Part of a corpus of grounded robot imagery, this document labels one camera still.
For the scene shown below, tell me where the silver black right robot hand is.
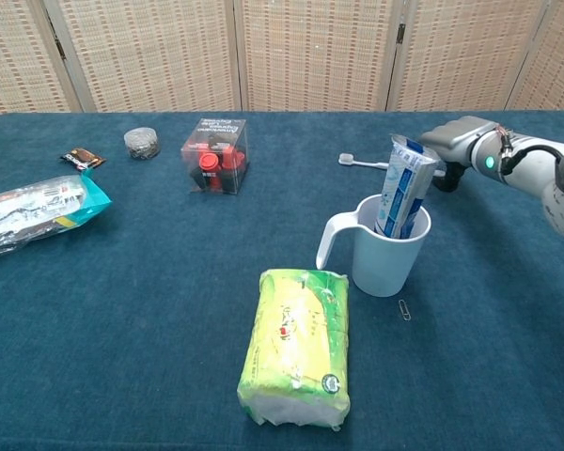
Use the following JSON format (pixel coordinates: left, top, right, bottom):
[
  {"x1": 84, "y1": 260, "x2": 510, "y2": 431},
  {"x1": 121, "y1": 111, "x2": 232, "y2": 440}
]
[{"x1": 419, "y1": 116, "x2": 499, "y2": 194}]

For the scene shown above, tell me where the blue white toothpaste tube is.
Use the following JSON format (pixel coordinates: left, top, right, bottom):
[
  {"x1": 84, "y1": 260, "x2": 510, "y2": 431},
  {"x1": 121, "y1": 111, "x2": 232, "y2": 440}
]
[{"x1": 373, "y1": 133, "x2": 441, "y2": 240}]

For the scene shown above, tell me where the white toothbrush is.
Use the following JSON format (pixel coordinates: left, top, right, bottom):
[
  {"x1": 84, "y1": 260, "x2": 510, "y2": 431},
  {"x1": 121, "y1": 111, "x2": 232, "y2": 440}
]
[{"x1": 337, "y1": 152, "x2": 391, "y2": 170}]

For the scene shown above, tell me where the white plastic cup with handle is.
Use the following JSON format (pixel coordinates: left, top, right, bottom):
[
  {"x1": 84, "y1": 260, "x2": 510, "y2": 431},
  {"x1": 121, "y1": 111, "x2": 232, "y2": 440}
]
[{"x1": 315, "y1": 194, "x2": 432, "y2": 297}]

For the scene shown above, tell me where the woven folding screen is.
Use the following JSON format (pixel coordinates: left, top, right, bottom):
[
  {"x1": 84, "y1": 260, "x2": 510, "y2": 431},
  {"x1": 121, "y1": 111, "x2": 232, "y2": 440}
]
[{"x1": 0, "y1": 0, "x2": 564, "y2": 122}]

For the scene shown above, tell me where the clear box with red bottles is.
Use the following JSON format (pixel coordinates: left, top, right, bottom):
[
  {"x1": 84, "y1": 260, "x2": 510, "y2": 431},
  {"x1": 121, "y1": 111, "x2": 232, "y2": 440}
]
[{"x1": 180, "y1": 117, "x2": 251, "y2": 196}]

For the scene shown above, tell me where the green yellow tissue pack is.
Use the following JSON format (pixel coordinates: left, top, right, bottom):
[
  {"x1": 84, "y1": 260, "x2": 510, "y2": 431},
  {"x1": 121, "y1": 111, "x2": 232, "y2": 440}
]
[{"x1": 236, "y1": 268, "x2": 352, "y2": 432}]

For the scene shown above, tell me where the brown candy wrapper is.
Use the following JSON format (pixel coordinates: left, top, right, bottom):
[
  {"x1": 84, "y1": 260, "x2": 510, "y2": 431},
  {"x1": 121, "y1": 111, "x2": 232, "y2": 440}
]
[{"x1": 59, "y1": 147, "x2": 107, "y2": 171}]

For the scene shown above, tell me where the dark blue tablecloth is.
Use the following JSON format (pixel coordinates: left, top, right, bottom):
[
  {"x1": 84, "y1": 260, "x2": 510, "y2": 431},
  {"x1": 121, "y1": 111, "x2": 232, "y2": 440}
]
[{"x1": 0, "y1": 110, "x2": 564, "y2": 451}]

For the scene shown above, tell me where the teal silver snack package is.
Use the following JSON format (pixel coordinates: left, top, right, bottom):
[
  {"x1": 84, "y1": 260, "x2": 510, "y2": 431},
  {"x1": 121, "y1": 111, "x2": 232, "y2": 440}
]
[{"x1": 0, "y1": 169, "x2": 114, "y2": 262}]

